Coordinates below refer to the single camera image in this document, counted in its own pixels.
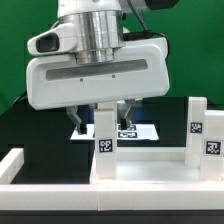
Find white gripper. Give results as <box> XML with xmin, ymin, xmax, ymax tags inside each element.
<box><xmin>26</xmin><ymin>38</ymin><xmax>169</xmax><ymax>134</ymax></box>

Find white desk top tray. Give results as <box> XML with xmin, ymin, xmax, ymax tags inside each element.
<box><xmin>90</xmin><ymin>146</ymin><xmax>206</xmax><ymax>186</ymax></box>

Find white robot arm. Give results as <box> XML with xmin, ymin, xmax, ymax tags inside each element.
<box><xmin>26</xmin><ymin>0</ymin><xmax>180</xmax><ymax>125</ymax></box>

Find fiducial marker sheet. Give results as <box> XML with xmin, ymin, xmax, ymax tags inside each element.
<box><xmin>71</xmin><ymin>124</ymin><xmax>159</xmax><ymax>141</ymax></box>

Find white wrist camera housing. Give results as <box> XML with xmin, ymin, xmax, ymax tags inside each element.
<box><xmin>27</xmin><ymin>23</ymin><xmax>78</xmax><ymax>56</ymax></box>

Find black base cables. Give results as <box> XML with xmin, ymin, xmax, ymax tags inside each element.
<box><xmin>11</xmin><ymin>91</ymin><xmax>29</xmax><ymax>106</ymax></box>

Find white left fence rail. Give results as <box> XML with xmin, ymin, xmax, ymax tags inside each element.
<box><xmin>0</xmin><ymin>148</ymin><xmax>24</xmax><ymax>185</ymax></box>

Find white fence rail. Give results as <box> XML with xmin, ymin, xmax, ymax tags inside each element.
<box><xmin>0</xmin><ymin>148</ymin><xmax>24</xmax><ymax>185</ymax></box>
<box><xmin>0</xmin><ymin>182</ymin><xmax>224</xmax><ymax>211</ymax></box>

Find white front fence rail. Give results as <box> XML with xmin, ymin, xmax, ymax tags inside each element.
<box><xmin>0</xmin><ymin>182</ymin><xmax>224</xmax><ymax>211</ymax></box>

